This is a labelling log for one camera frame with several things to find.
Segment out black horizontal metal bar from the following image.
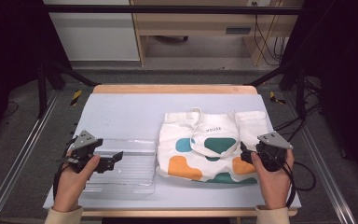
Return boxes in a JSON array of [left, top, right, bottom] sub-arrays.
[[45, 4, 302, 16]]

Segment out person's left hand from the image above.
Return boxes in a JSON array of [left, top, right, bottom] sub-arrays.
[[53, 154, 102, 213]]

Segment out yellow tool floor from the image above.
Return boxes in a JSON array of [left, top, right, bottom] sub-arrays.
[[70, 90, 83, 106], [268, 91, 287, 105]]

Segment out black floor cables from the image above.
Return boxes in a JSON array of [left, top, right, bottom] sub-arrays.
[[273, 77, 323, 150]]

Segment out hand-held gripper black cable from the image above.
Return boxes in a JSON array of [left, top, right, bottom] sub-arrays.
[[52, 139, 76, 201], [269, 155, 317, 209]]

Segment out yellow tool right floor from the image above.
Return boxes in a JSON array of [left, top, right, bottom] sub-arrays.
[[268, 91, 287, 105]]

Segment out yellow tool left floor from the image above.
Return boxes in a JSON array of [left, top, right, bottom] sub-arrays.
[[70, 90, 83, 106]]

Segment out person's right hand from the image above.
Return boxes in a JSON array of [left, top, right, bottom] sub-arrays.
[[251, 149, 295, 210]]

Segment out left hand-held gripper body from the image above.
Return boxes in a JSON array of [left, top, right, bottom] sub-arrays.
[[62, 130, 104, 174]]

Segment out white tote bag coloured patches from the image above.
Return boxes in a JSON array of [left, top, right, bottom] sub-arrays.
[[156, 107, 269, 185]]

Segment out right hand-held gripper black cable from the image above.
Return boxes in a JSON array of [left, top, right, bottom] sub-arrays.
[[269, 155, 317, 209]]

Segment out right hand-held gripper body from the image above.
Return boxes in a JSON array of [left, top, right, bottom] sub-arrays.
[[255, 132, 293, 173]]

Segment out light wooden desk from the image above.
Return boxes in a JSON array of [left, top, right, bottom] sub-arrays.
[[130, 0, 304, 67]]

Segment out white cabinet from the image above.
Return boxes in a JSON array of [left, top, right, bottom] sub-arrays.
[[43, 0, 141, 62]]

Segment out aluminium floor rail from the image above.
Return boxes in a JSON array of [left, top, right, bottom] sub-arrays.
[[0, 90, 60, 224], [283, 91, 357, 224]]

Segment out hanging black cables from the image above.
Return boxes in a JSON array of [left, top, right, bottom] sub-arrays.
[[251, 1, 288, 66]]

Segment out black metal stand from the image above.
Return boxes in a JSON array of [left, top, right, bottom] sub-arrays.
[[36, 59, 99, 119], [245, 62, 307, 120]]

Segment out clear plastic tray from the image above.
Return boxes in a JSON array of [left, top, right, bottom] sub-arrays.
[[80, 138, 158, 195]]

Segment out dark curtain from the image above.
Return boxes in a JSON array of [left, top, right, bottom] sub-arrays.
[[281, 0, 358, 188], [0, 0, 73, 141]]

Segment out thin black floor cable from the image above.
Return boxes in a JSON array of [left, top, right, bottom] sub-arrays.
[[0, 101, 20, 119]]

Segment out left hand-held gripper black cable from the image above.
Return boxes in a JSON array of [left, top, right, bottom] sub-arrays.
[[52, 139, 76, 201]]

